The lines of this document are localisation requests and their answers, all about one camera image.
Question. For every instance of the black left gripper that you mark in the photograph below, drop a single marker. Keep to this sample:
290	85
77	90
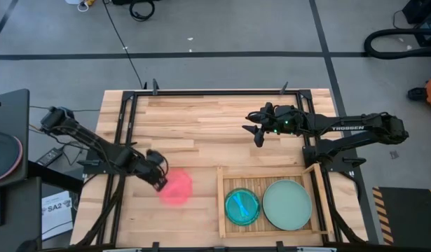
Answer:
152	168

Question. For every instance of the dark grey side table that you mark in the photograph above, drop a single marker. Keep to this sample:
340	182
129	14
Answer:
12	112

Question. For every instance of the black table clamp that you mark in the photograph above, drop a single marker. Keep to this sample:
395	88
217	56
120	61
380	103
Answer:
155	87
284	88
155	247
280	246

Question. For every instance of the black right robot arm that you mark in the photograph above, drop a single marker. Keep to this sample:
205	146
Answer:
348	127

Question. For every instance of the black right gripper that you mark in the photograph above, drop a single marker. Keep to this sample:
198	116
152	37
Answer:
285	119

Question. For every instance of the red translucent plate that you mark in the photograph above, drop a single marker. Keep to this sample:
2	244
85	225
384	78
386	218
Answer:
178	187

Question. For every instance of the black equipment box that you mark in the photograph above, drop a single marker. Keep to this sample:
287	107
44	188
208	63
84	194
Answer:
422	10

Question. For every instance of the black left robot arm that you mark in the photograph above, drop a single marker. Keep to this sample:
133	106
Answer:
96	143

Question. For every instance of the dark plate with pink rim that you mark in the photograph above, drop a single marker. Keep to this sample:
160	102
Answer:
3	155

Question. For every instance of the white SA2 paper sheet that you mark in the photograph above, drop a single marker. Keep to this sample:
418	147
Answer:
57	217

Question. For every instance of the pale blue plate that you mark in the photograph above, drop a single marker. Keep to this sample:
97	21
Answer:
287	204

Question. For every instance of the wooden slatted shelf rack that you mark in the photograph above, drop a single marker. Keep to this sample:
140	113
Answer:
267	232

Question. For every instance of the black mat with hazard stripes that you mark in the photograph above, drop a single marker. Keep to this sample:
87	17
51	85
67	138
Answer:
404	217

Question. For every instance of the black power adapter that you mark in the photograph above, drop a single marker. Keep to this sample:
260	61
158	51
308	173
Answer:
49	157

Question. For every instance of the teal translucent plate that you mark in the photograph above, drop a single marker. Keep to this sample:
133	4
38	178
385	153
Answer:
241	208

